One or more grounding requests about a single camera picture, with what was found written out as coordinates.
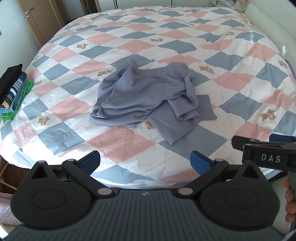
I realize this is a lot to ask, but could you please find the pink patterned cloth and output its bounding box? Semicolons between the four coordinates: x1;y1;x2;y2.
0;191;17;225

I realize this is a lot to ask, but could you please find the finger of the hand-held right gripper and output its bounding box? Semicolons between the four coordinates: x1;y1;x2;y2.
231;136;270;151
269;134;296;143

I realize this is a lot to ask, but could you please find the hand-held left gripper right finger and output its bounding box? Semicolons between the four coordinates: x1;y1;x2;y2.
177;151;263;199

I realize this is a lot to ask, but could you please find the folded black garment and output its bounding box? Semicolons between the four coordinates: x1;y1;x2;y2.
0;64;23;105

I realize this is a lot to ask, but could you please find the white dressing table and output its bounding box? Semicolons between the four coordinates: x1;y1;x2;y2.
210;0;250;13

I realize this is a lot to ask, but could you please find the person's right hand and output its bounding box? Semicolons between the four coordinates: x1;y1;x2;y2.
284;178;296;223

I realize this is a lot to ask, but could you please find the checked teddy bear quilt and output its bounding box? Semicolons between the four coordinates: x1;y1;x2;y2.
0;5;296;188

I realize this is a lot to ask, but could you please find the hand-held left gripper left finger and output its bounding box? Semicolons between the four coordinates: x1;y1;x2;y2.
30;151;118;200

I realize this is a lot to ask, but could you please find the wooden door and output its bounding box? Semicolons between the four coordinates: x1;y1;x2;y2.
16;0;67;47

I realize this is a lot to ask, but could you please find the grey purple garment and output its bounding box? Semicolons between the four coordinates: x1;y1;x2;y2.
89;58;218;146

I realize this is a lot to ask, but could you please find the folded navy striped garment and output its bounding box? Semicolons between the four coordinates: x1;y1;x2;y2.
0;73;28;109

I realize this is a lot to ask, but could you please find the folded blue garment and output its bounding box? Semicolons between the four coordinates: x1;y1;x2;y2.
9;79;28;113

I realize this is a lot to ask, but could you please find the folded green garment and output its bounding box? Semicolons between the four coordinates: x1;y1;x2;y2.
1;80;35;121

